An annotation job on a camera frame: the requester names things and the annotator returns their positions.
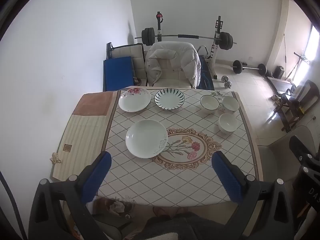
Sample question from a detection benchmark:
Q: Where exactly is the beige striped mat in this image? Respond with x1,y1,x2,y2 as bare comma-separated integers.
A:
52,91,118,182

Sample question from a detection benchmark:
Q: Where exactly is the floral checked tablecloth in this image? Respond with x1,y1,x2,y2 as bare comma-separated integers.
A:
96,88,262,208

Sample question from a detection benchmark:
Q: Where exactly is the white plate with green stripes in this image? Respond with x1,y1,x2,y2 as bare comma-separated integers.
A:
154,88,185,111

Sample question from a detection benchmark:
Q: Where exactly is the plain white bowl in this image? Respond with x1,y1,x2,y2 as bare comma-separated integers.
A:
218,113,238,133

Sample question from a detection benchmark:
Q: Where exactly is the white plate with pink flowers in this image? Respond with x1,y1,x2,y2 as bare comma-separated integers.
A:
118,87,151,112

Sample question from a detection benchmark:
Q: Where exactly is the cream folding cushion chair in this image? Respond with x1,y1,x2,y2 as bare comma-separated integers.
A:
106,42,147,80

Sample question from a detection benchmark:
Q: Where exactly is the blue black weight bench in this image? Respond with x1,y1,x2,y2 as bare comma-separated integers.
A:
197,45,216,90

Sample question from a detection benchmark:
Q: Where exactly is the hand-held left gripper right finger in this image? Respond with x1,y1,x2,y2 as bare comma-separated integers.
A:
211,151,298,240

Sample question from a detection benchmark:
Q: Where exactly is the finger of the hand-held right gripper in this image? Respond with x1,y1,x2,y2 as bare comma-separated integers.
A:
289,135,320,178

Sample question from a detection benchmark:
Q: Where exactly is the white bowl with black rim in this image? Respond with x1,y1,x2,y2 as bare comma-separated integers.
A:
200,94,220,111

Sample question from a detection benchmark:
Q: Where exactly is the dark wooden chair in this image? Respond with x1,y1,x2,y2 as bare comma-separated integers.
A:
272,79,320,133

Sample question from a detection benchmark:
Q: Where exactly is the white barbell rack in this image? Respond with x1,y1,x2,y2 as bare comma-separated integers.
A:
155,12,224,78

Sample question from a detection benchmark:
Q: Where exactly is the crumpled tissue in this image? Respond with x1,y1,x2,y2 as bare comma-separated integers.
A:
49,152,63,164

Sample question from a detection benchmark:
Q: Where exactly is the blue mat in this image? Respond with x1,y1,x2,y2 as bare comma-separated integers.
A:
103,56,135,92

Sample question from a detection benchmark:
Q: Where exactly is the barbell on rack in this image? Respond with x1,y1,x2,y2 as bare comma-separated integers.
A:
134,27,237,49

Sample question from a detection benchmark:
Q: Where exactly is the white bowl with blue dots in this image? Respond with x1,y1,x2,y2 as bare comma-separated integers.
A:
221,96,240,112

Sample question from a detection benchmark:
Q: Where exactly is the person's grey knit clothing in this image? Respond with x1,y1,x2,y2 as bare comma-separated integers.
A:
130,211,240,240

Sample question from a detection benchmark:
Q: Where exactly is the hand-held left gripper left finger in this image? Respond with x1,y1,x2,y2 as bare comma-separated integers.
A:
28,151,112,240

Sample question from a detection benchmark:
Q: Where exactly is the black barbell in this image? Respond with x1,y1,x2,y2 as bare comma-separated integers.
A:
231,60,267,75

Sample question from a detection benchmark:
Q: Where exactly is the chrome dumbbell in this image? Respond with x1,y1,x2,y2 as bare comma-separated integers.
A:
221,76,233,89

